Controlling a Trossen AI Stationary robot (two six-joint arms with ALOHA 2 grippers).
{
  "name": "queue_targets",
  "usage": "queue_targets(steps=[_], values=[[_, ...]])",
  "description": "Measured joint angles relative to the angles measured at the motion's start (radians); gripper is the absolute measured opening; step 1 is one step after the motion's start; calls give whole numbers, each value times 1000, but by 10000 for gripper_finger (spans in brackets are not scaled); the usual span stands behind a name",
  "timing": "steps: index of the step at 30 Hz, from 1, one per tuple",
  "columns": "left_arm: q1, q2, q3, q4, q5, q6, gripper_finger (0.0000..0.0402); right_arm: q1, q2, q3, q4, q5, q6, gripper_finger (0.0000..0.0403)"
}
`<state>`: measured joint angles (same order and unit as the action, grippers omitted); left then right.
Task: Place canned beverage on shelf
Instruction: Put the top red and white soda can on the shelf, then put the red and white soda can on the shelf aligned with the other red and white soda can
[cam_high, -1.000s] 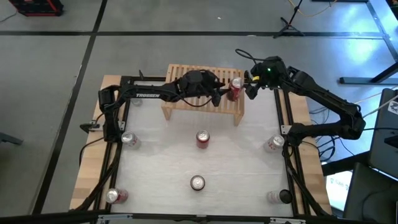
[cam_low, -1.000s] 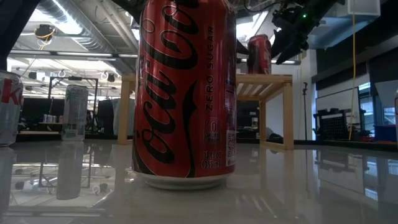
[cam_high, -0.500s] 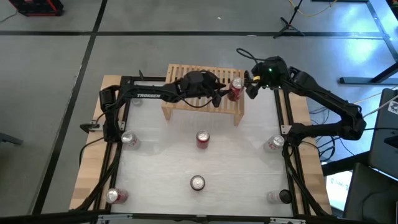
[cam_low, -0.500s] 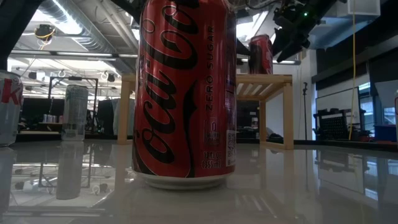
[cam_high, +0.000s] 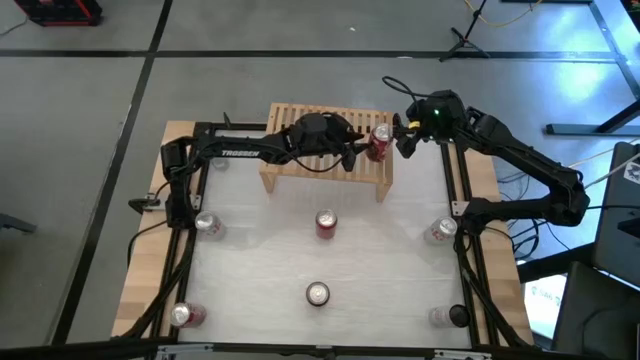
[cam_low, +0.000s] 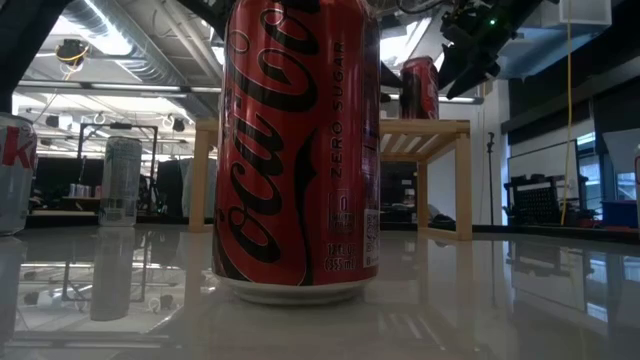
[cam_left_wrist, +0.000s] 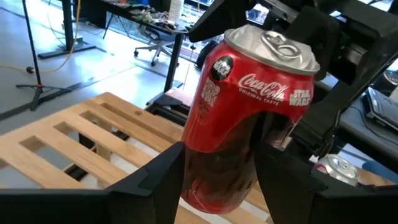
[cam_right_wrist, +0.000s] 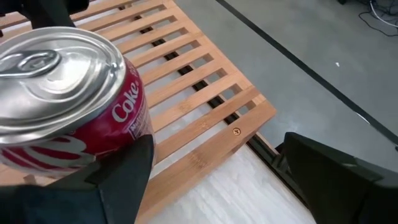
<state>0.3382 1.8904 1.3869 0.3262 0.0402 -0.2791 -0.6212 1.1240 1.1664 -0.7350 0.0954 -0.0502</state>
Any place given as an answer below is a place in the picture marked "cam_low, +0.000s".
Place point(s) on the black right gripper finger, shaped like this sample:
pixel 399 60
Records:
pixel 390 79
pixel 465 75

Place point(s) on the red Coke Zero can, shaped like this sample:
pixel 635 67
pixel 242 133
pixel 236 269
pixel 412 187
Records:
pixel 295 150
pixel 419 90

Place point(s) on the slim white Celsius can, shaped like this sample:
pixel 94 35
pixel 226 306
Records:
pixel 120 185

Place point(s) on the silver Diet Coke can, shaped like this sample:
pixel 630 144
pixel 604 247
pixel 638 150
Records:
pixel 15 175

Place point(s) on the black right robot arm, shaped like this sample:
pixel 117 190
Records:
pixel 520 12

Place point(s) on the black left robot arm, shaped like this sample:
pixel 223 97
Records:
pixel 22 35

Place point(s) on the wooden slatted shelf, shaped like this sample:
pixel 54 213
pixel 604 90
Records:
pixel 462 190

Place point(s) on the black tripod stand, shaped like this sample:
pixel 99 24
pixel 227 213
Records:
pixel 491 175

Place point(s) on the long ceiling strip light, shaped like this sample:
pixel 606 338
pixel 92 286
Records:
pixel 135 87

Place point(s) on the whiteboard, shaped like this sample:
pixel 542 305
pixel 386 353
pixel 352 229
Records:
pixel 542 160

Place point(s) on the black rack cart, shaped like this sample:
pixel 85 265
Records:
pixel 537 202

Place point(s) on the blue plastic bin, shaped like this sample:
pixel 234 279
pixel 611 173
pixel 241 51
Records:
pixel 620 214

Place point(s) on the grey rectangular air duct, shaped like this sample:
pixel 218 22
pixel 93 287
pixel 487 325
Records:
pixel 530 55

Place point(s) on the silver round ventilation duct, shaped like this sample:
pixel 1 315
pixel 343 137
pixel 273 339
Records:
pixel 125 35

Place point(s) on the black frame stand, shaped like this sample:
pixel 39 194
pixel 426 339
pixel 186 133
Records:
pixel 117 126

